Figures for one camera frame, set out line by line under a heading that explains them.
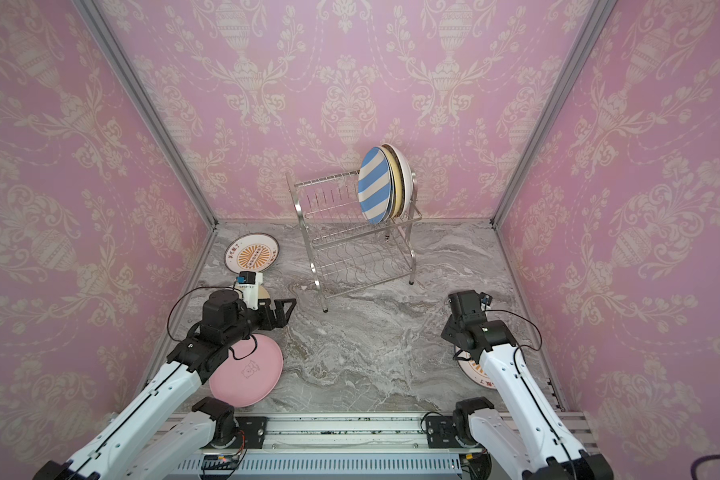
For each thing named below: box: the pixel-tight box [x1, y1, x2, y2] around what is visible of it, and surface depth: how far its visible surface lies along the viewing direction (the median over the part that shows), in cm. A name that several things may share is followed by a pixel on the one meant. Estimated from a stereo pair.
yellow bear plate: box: [382, 145, 406, 219], surface depth 74 cm
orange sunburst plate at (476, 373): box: [457, 358, 496, 390], surface depth 84 cm
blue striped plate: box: [358, 147, 394, 224], surface depth 82 cm
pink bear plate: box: [209, 334, 284, 408], surface depth 85 cm
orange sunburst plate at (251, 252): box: [224, 232, 280, 273], surface depth 112 cm
